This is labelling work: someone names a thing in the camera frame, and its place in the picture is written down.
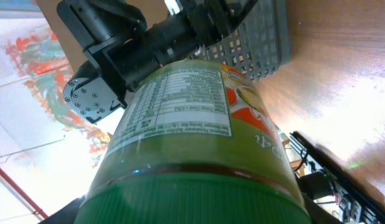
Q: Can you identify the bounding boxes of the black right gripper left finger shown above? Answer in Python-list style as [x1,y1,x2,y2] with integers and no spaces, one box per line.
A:
[39,196,85,224]

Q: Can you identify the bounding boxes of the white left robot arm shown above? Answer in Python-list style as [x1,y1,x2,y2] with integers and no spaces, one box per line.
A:
[57,0,255,124]

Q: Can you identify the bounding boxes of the green lid jar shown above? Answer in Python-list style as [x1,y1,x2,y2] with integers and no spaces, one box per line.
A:
[75,60,311,223]

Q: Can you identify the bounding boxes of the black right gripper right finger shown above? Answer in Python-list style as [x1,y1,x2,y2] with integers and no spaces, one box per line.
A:
[303,194,342,224]

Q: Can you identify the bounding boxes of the grey plastic basket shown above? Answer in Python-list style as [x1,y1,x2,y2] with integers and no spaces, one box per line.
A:
[194,0,291,82]

